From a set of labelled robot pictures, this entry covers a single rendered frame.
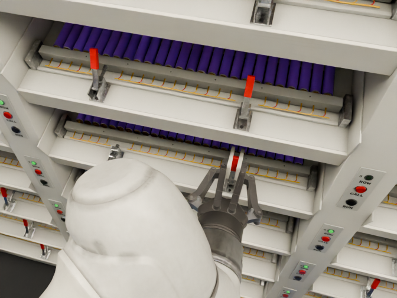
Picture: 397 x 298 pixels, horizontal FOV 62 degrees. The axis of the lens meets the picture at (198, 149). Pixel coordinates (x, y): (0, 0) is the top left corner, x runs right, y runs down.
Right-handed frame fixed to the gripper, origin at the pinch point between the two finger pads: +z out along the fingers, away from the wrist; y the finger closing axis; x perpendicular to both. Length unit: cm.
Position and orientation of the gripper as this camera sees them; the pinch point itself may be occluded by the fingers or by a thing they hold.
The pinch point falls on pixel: (234, 162)
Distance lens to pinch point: 66.5
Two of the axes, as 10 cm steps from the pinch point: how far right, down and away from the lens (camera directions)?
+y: 9.7, 2.0, -1.4
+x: 0.8, -7.9, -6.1
